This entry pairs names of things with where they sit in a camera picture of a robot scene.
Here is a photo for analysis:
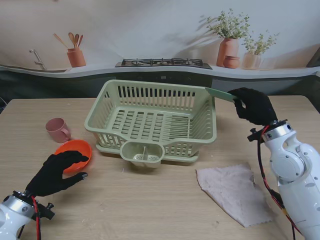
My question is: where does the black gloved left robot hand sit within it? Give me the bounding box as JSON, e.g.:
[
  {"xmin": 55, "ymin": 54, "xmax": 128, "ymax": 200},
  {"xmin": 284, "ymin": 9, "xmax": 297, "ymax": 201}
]
[{"xmin": 25, "ymin": 151, "xmax": 90, "ymax": 198}]

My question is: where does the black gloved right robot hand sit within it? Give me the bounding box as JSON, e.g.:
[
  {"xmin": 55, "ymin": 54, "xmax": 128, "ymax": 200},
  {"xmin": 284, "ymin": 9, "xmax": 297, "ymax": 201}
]
[{"xmin": 227, "ymin": 87, "xmax": 279, "ymax": 126}]

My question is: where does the teal plastic plate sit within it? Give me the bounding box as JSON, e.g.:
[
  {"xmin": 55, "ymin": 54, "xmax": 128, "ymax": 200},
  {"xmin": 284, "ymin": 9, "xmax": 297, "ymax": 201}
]
[{"xmin": 204, "ymin": 86, "xmax": 238, "ymax": 104}]

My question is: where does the orange plastic bowl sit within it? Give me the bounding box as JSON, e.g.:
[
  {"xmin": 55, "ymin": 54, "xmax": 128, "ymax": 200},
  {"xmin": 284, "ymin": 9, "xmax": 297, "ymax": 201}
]
[{"xmin": 54, "ymin": 139, "xmax": 93, "ymax": 175}]

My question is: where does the pink plastic mug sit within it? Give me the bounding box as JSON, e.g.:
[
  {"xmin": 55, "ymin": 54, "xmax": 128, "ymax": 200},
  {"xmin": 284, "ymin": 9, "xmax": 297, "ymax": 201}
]
[{"xmin": 45, "ymin": 117, "xmax": 72, "ymax": 144}]

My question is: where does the grey kitchen countertop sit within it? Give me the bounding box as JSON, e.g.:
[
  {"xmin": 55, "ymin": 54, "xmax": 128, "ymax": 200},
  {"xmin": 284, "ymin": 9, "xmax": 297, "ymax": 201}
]
[{"xmin": 0, "ymin": 63, "xmax": 320, "ymax": 80}]

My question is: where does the clear glass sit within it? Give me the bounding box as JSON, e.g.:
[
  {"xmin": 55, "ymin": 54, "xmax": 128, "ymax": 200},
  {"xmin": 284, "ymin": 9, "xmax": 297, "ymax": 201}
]
[{"xmin": 261, "ymin": 57, "xmax": 277, "ymax": 70}]

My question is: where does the plant in pale pot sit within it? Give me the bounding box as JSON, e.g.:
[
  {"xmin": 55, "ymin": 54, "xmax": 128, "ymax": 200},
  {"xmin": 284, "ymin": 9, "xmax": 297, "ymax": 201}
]
[{"xmin": 241, "ymin": 30, "xmax": 280, "ymax": 70}]

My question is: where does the small round terracotta pot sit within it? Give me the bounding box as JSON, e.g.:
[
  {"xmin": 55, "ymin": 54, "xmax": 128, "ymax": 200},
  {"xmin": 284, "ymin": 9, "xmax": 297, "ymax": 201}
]
[{"xmin": 223, "ymin": 55, "xmax": 241, "ymax": 69}]

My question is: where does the pale green plastic dish rack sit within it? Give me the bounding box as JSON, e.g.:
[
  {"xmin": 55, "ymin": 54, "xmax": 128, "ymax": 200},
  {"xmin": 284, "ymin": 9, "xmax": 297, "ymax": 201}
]
[{"xmin": 84, "ymin": 79, "xmax": 217, "ymax": 158}]

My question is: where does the plant in tall terracotta vase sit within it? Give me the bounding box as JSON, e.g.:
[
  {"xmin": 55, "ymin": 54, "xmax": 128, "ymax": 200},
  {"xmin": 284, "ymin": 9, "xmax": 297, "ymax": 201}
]
[{"xmin": 199, "ymin": 8, "xmax": 251, "ymax": 67}]

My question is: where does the pale green cutlery holder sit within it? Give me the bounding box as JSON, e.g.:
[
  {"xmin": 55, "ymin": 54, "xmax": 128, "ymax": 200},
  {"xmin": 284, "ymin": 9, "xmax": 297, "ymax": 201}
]
[{"xmin": 119, "ymin": 141, "xmax": 166, "ymax": 169}]

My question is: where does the beige wiping cloth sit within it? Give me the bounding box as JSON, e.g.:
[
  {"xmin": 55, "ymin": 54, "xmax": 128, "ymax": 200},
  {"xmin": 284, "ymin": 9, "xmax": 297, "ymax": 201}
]
[{"xmin": 195, "ymin": 162, "xmax": 274, "ymax": 228}]

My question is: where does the black gas stove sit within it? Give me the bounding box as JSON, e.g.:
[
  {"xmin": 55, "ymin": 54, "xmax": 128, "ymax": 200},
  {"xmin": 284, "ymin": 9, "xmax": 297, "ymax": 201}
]
[{"xmin": 114, "ymin": 58, "xmax": 213, "ymax": 70}]

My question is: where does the metal faucet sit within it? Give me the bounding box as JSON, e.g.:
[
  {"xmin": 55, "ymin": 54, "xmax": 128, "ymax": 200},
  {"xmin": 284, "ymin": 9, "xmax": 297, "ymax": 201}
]
[{"xmin": 28, "ymin": 48, "xmax": 48, "ymax": 71}]

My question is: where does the terracotta utensil pot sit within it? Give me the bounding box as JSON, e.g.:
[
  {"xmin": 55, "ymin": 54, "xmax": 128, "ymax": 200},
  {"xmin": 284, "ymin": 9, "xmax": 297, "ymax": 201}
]
[{"xmin": 66, "ymin": 47, "xmax": 87, "ymax": 68}]

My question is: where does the wooden spatula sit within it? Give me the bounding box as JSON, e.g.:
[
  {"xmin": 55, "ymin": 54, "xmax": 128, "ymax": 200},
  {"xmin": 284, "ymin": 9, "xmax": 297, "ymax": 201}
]
[{"xmin": 53, "ymin": 33, "xmax": 69, "ymax": 50}]

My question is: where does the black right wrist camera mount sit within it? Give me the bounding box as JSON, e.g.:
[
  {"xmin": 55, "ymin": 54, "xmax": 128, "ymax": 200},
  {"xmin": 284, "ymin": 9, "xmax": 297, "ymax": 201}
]
[{"xmin": 247, "ymin": 127, "xmax": 263, "ymax": 143}]

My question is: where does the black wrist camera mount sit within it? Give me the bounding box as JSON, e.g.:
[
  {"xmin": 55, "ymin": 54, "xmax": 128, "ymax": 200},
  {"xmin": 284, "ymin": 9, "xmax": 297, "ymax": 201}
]
[
  {"xmin": 247, "ymin": 127, "xmax": 263, "ymax": 143},
  {"xmin": 32, "ymin": 202, "xmax": 56, "ymax": 221}
]

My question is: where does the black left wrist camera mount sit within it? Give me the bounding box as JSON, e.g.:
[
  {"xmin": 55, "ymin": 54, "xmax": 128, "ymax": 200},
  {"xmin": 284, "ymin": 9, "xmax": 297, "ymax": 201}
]
[{"xmin": 32, "ymin": 202, "xmax": 56, "ymax": 221}]

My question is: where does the red and black left cable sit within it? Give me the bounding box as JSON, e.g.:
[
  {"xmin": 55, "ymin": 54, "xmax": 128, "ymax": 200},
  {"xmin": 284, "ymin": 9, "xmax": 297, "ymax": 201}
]
[{"xmin": 31, "ymin": 196, "xmax": 42, "ymax": 240}]

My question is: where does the red and black cable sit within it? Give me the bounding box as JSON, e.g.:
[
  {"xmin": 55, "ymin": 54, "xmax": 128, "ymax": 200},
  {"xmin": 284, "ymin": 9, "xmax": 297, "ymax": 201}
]
[
  {"xmin": 31, "ymin": 196, "xmax": 42, "ymax": 240},
  {"xmin": 257, "ymin": 126, "xmax": 305, "ymax": 237}
]

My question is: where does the red and black right cable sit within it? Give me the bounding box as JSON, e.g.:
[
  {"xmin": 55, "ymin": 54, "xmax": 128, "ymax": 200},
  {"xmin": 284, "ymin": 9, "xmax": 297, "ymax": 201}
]
[{"xmin": 257, "ymin": 126, "xmax": 305, "ymax": 237}]

